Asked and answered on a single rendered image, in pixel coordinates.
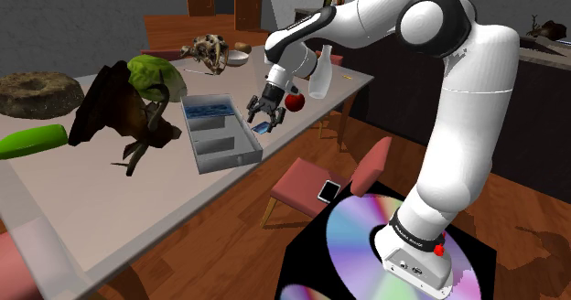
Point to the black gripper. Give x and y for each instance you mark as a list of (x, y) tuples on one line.
[(272, 97)]

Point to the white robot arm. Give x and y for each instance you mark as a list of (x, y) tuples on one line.
[(468, 112)]

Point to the small blue card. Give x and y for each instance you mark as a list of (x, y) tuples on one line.
[(261, 128)]

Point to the red apple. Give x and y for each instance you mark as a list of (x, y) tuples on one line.
[(294, 103)]

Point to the white bowl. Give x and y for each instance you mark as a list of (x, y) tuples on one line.
[(237, 59)]

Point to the white vase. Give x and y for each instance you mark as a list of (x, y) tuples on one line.
[(320, 83)]

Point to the grey open box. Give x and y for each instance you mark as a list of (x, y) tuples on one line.
[(223, 156)]

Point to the brown potato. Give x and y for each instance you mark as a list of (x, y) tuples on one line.
[(243, 47)]

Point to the red chair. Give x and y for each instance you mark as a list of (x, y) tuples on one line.
[(158, 54), (299, 183), (337, 59)]

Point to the thin grey pen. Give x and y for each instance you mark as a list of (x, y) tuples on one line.
[(198, 71)]

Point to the tan animal skull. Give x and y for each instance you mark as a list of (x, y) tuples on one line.
[(209, 51)]

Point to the white phone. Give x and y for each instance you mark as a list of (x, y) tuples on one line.
[(329, 191)]

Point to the brown wooden door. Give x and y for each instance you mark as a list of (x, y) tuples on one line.
[(245, 2)]

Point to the green lettuce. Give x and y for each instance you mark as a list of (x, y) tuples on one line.
[(154, 76)]

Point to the dark brown animal figure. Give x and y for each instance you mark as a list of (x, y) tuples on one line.
[(116, 112)]

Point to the black robot stand, rainbow discs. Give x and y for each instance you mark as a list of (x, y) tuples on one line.
[(308, 263)]

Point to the pale long table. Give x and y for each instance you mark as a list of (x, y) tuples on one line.
[(111, 201)]

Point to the green cucumber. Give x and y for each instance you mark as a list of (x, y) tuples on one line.
[(26, 141)]

